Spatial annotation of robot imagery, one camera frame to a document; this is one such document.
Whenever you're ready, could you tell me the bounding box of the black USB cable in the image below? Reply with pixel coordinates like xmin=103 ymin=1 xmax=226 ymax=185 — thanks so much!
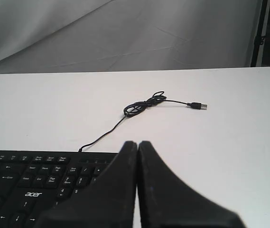
xmin=78 ymin=90 xmax=208 ymax=152

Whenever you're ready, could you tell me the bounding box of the grey backdrop cloth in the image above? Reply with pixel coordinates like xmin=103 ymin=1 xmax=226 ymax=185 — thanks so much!
xmin=0 ymin=0 xmax=261 ymax=74

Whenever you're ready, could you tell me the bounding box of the black stand pole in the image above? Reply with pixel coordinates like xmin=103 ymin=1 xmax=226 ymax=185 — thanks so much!
xmin=250 ymin=0 xmax=270 ymax=67

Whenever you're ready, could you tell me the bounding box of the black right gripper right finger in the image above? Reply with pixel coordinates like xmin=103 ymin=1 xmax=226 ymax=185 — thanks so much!
xmin=137 ymin=141 xmax=245 ymax=228

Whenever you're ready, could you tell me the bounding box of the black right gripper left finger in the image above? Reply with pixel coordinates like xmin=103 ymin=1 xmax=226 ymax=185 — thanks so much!
xmin=34 ymin=141 xmax=138 ymax=228

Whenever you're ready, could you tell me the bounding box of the black acer keyboard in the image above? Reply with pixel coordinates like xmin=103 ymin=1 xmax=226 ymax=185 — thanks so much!
xmin=0 ymin=151 xmax=115 ymax=228

